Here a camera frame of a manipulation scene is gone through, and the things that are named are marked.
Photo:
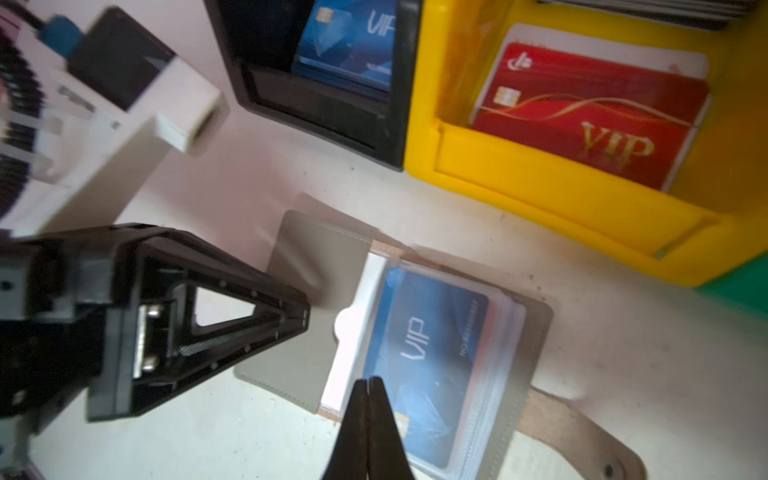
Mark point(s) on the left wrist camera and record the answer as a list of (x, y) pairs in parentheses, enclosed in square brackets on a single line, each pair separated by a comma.
[(121, 101)]

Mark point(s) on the blue VIP card in bin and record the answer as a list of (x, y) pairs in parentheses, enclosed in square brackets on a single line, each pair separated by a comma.
[(349, 45)]

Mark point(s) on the green plastic bin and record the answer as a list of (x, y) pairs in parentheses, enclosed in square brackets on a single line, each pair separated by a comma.
[(744, 288)]

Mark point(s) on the yellow plastic bin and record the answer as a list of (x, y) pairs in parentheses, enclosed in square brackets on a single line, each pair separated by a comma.
[(713, 217)]

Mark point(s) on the blue vip card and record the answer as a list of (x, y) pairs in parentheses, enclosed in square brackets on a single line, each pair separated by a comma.
[(349, 45), (424, 346)]

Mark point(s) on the black plastic bin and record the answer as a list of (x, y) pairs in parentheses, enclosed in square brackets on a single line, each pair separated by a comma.
[(258, 41)]

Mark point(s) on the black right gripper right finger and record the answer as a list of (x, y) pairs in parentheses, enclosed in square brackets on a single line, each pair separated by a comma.
[(386, 455)]

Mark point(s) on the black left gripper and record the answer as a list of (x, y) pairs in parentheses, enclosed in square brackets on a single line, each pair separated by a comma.
[(132, 315)]

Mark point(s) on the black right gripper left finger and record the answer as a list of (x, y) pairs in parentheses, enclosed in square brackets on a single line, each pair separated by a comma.
[(349, 458)]

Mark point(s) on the red VIP card in bin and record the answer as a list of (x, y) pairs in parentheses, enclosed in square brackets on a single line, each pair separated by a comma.
[(632, 122)]

